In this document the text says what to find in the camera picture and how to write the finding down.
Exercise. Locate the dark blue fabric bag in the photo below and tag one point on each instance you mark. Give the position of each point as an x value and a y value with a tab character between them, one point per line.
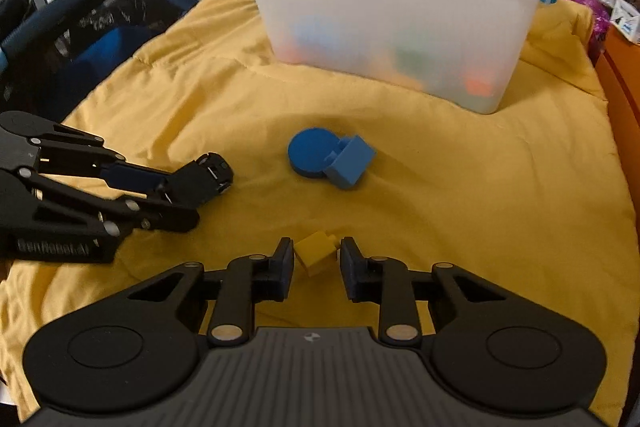
100	37

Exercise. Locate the magenta wrapper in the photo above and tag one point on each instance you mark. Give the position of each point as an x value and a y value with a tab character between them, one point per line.
587	12

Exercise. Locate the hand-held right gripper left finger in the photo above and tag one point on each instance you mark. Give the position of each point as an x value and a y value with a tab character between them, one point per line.
284	269

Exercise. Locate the orange toy block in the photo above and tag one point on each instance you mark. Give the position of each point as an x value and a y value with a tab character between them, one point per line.
479	87

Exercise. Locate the light blue toy block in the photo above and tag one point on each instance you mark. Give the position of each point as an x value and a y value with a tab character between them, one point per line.
352	162

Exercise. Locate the yellow blanket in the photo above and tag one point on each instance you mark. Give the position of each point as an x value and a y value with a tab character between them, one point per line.
450	167

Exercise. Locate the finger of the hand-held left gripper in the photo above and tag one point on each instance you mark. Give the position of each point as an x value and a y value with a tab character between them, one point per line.
135	177
165	217

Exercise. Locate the black toy piece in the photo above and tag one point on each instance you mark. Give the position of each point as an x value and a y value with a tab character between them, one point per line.
205	179

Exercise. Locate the blue toy disc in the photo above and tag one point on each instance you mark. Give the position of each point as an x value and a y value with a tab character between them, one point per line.
312	152

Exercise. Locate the translucent plastic storage bin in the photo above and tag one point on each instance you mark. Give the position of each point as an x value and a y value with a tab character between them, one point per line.
390	7

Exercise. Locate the small white box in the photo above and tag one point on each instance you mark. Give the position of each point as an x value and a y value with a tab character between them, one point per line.
627	19

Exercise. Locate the pale blue toy piece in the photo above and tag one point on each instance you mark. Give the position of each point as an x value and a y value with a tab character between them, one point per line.
317	37

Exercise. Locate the green toy block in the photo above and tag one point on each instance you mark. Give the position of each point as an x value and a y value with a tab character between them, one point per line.
412	64

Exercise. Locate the orange box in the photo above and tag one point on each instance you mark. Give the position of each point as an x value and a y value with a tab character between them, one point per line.
622	97

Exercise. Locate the yellow toy block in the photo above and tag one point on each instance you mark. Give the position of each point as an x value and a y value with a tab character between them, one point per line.
315	254

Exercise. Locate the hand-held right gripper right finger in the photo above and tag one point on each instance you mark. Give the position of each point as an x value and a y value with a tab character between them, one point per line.
350	269

